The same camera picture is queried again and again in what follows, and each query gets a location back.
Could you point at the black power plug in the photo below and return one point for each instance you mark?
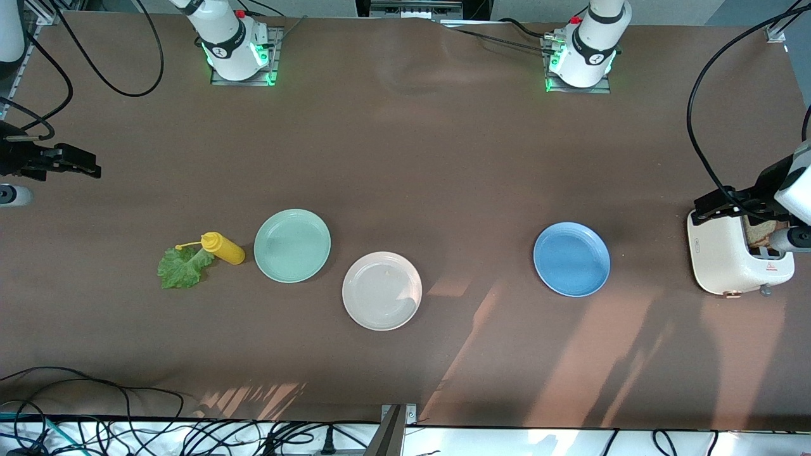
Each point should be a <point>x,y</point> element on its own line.
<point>328,443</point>

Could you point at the beige plate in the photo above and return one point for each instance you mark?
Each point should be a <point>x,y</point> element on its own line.
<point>382,291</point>

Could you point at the yellow mustard squeeze bottle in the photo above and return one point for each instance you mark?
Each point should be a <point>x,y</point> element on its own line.
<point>225,250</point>

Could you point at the blue plate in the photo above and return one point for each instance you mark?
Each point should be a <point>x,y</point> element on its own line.
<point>571,259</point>

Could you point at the green lettuce leaf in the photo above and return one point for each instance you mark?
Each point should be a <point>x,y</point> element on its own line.
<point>180,271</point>

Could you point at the grey left arm base plate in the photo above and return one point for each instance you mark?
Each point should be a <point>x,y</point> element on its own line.
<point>602,90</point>

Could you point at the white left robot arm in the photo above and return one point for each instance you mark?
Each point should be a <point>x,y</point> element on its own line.
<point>595,44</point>

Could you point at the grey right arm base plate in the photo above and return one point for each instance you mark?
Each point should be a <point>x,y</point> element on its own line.
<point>274,69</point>

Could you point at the brown bread slice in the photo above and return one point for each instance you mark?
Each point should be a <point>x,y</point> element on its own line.
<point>759,233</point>

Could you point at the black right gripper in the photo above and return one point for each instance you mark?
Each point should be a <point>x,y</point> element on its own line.
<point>14,157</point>

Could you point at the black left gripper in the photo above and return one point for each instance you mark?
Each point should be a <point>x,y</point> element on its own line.
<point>762,191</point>

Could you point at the white toaster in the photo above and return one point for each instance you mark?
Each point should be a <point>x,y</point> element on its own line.
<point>716,253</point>

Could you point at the grey power strip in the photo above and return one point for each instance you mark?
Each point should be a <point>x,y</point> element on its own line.
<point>412,7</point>

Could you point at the aluminium profile post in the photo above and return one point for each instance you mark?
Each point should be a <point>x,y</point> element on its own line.
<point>389,437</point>

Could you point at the mint green plate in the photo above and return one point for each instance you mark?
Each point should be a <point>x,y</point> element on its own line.
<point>291,246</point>

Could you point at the brown table mat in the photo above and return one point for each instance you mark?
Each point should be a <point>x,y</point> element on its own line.
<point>443,158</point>

